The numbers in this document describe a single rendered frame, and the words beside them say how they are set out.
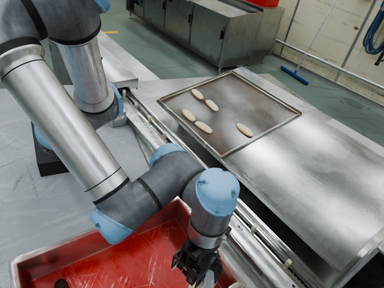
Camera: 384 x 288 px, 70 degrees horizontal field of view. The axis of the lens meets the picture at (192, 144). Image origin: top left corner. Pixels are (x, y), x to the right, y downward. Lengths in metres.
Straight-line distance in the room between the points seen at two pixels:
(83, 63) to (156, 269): 0.58
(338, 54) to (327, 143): 3.57
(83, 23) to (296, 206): 0.83
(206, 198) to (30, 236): 0.64
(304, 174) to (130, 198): 0.78
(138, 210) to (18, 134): 0.94
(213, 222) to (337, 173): 0.77
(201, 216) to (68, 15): 0.41
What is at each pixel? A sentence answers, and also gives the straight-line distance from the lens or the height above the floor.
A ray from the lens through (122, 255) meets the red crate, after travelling 0.88.
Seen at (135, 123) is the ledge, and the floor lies 0.86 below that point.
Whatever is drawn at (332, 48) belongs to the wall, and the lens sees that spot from 4.83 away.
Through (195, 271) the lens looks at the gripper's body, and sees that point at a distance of 0.62.
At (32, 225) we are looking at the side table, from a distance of 0.99.
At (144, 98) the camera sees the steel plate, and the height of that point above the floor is 0.82.
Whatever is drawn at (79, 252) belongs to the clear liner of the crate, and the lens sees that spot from 0.85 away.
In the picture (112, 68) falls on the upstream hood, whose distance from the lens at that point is 1.65.
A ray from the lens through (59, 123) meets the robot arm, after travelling 0.49.
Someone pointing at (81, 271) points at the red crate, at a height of 0.82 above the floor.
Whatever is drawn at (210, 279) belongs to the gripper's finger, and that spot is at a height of 0.97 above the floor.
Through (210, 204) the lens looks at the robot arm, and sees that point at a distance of 0.46.
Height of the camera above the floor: 1.59
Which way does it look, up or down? 38 degrees down
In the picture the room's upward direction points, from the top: 10 degrees clockwise
